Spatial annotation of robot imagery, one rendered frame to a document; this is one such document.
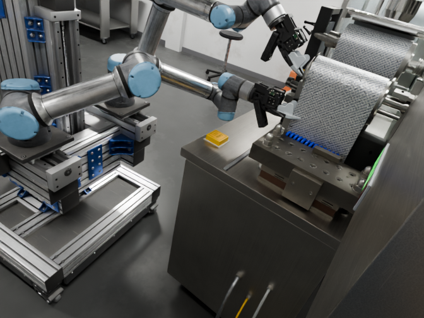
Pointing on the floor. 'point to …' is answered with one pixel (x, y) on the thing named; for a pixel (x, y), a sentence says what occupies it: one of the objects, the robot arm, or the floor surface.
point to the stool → (226, 51)
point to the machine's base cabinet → (241, 250)
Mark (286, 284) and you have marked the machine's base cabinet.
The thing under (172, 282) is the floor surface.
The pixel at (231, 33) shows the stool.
